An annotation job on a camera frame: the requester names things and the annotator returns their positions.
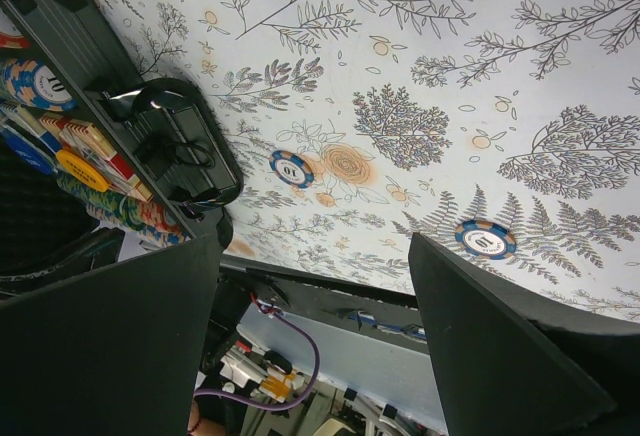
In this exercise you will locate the orange big blind button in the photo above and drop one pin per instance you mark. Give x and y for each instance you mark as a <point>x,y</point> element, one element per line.
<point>82,170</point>

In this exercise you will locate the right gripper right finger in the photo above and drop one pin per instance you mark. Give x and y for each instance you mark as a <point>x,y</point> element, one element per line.
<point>508,361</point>

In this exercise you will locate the blue orange chip row bottom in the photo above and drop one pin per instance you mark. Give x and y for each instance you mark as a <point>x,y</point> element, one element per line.
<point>31,83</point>

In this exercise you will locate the blue playing card deck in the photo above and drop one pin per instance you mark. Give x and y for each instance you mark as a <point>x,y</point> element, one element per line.
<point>16,116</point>

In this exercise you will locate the red playing card deck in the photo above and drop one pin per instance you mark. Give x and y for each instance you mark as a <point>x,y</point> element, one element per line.
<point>85,140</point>

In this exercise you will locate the black poker set case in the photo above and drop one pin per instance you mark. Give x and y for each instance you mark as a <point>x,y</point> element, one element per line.
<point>162,127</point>

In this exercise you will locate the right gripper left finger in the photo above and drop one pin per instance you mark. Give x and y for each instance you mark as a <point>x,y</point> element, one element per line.
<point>114,351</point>

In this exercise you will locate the blue small blind button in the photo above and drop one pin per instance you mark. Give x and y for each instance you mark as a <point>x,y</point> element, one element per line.
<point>28,152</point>

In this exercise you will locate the green chip row in case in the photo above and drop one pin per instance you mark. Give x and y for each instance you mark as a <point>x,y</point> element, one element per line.
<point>148,221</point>

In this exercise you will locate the blue poker chip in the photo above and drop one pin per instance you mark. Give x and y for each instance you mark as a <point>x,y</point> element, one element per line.
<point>486,239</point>
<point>291,169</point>

